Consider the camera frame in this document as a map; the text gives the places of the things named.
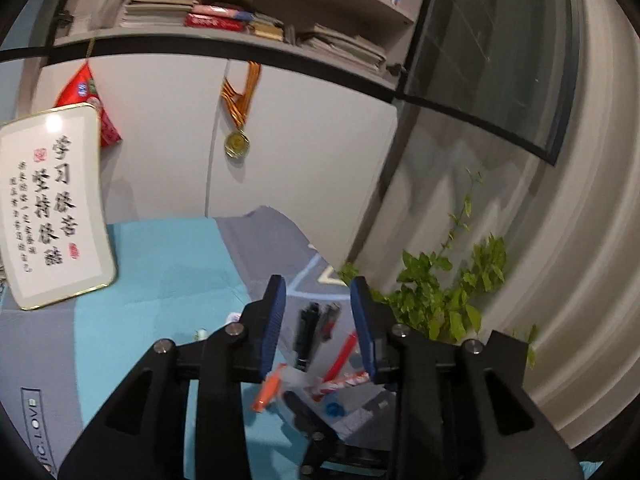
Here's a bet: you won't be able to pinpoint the stack of pale books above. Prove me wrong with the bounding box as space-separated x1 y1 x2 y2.
119 0 202 29

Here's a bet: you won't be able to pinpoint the black pen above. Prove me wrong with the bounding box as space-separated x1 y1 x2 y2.
294 302 321 372
321 304 342 344

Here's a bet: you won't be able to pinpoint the green leafy plant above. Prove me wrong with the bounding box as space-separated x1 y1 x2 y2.
337 167 538 368

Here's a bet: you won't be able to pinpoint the white bookshelf cabinet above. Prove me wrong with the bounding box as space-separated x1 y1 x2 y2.
35 0 436 261

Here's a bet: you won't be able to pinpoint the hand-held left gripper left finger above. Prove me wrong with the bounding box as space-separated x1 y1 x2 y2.
57 275 288 480

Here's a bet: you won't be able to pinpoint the pile of magazines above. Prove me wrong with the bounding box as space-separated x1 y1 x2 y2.
297 22 389 77

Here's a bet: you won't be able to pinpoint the red white patterned pen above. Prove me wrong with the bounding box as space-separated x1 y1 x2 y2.
309 369 372 402

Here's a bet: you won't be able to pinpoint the orange pen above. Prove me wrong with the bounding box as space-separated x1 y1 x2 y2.
251 364 289 414

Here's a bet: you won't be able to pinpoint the dark glass cabinet door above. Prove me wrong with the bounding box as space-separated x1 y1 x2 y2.
0 0 81 63
394 0 587 167

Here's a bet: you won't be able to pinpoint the gold medal with striped ribbon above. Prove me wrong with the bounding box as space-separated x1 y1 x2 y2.
221 61 262 160

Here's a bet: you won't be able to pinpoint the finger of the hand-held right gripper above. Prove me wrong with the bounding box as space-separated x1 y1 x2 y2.
282 390 351 480

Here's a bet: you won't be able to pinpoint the framed calligraphy sign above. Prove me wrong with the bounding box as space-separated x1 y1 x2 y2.
0 102 118 311

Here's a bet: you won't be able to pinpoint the translucent plastic cup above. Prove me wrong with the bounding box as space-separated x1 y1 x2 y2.
272 360 371 421

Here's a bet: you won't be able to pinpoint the red hanging ornament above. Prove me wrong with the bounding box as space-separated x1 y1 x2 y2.
52 60 123 148

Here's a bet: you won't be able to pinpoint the small stack of books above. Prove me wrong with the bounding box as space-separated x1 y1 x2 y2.
245 12 287 44

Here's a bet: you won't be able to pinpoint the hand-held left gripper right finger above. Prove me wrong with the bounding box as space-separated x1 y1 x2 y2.
349 276 583 480

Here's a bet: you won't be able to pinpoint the red books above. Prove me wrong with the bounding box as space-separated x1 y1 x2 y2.
184 4 252 34

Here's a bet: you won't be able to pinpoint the blue grey table mat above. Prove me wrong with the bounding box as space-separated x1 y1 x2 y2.
0 205 401 480

